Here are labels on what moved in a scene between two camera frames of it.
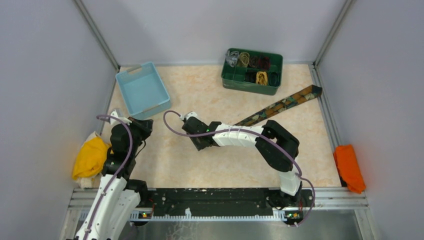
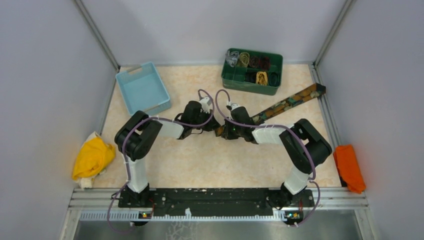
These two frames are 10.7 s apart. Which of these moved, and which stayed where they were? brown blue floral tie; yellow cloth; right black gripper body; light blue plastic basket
Moved: right black gripper body
Stayed: yellow cloth; brown blue floral tie; light blue plastic basket
